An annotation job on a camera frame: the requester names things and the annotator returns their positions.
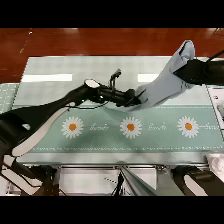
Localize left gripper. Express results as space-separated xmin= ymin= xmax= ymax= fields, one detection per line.
xmin=122 ymin=88 xmax=143 ymax=108

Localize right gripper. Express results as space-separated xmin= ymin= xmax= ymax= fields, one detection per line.
xmin=173 ymin=58 xmax=208 ymax=87

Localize light blue shirt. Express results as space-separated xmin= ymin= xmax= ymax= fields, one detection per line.
xmin=124 ymin=39 xmax=197 ymax=113

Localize white garment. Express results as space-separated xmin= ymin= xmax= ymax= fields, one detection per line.
xmin=204 ymin=152 xmax=224 ymax=176

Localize silver frame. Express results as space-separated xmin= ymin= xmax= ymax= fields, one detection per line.
xmin=0 ymin=161 xmax=224 ymax=197

